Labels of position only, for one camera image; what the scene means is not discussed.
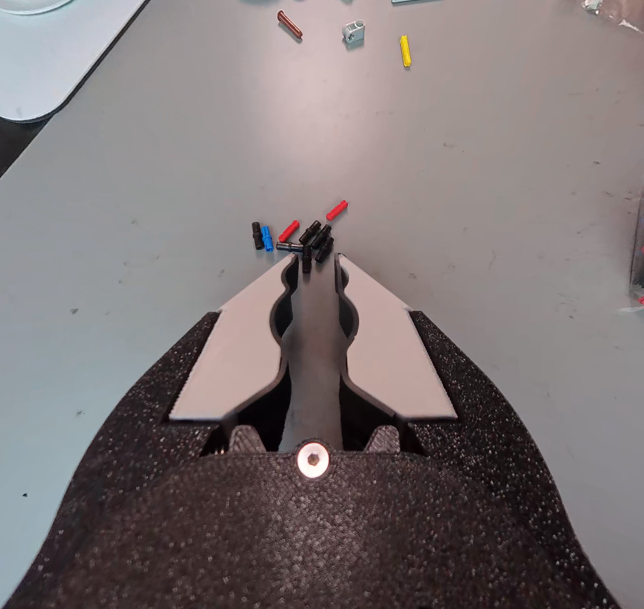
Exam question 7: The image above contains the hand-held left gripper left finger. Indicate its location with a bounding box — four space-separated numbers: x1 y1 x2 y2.
168 253 300 451

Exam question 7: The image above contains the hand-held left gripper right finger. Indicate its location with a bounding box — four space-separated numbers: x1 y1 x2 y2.
333 253 459 450

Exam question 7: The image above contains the pile of small plastic pins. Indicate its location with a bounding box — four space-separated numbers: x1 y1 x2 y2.
251 199 349 275

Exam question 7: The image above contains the grey desk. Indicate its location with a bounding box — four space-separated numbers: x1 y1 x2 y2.
0 0 644 609

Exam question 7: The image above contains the brown plastic pin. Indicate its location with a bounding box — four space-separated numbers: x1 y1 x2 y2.
277 10 304 41

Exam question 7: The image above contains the white tray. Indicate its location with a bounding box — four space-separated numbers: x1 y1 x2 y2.
0 0 179 123

